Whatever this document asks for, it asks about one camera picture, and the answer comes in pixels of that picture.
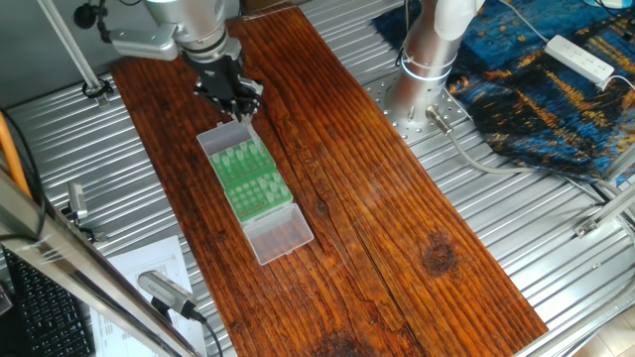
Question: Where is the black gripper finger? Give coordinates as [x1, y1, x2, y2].
[236, 73, 265, 124]
[192, 79, 240, 121]

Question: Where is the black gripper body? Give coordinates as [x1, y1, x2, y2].
[184, 48, 247, 101]

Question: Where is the clear box with green rack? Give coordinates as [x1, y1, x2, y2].
[195, 118, 278, 192]
[223, 167, 316, 267]

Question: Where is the printed white paper sheet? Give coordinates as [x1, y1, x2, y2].
[90, 235, 208, 357]

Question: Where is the brown wooden board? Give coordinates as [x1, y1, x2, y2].
[109, 4, 550, 357]

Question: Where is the orange tube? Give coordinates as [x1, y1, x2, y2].
[0, 111, 32, 199]

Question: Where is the blue starry painted cloth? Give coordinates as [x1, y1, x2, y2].
[371, 0, 635, 185]

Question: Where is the black keyboard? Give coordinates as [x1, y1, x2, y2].
[0, 247, 96, 357]

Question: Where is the white power strip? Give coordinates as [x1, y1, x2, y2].
[544, 34, 616, 91]

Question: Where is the pale blue plastic object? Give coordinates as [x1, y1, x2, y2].
[583, 0, 635, 10]

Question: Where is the aluminium profile bar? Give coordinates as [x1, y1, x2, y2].
[599, 143, 635, 183]

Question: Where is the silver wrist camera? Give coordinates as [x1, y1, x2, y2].
[108, 22, 183, 61]

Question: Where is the black cable ring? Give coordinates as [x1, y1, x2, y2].
[81, 77, 116, 100]

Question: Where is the aluminium post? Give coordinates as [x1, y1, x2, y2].
[37, 0, 113, 108]

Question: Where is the silver camera on stand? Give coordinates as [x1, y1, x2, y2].
[66, 181, 90, 222]

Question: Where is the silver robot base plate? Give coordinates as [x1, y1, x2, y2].
[364, 68, 475, 146]

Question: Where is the grey robot cable with connector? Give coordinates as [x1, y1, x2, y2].
[425, 105, 635, 224]

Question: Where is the silver camera with black cable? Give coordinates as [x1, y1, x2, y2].
[137, 270, 199, 321]

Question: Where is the aluminium frame beam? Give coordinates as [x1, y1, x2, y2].
[0, 166, 202, 357]

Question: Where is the thin white cable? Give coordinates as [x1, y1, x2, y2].
[498, 0, 550, 45]

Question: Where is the white power strip cable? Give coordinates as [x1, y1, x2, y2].
[602, 73, 635, 93]

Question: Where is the aluminium profile with bracket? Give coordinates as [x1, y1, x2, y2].
[572, 183, 635, 239]

